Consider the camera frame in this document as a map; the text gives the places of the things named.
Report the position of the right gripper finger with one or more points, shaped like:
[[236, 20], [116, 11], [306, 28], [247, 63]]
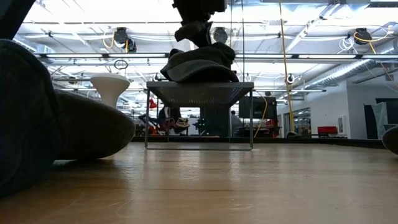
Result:
[[204, 34]]

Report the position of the dark grey cap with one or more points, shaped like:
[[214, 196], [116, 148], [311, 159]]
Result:
[[202, 70], [77, 130], [391, 140]]

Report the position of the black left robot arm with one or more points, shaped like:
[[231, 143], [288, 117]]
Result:
[[14, 15]]

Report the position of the grey perforated metal stand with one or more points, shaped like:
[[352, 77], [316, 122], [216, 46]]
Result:
[[199, 93]]

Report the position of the red background object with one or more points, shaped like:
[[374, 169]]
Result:
[[153, 104]]

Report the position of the black monitor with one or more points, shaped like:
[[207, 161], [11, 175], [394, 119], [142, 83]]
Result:
[[258, 107]]

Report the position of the person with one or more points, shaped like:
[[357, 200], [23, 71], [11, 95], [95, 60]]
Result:
[[169, 121], [236, 123]]

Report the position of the small round ceiling fixture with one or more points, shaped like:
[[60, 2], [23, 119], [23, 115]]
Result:
[[289, 79]]

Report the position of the red box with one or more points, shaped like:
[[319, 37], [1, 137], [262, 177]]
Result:
[[327, 130]]

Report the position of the black table frame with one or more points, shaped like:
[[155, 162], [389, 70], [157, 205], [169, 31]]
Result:
[[192, 139]]

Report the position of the white pedestal stool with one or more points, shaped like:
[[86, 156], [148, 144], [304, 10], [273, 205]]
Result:
[[109, 87]]

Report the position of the silver ceiling duct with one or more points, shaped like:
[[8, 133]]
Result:
[[342, 73]]

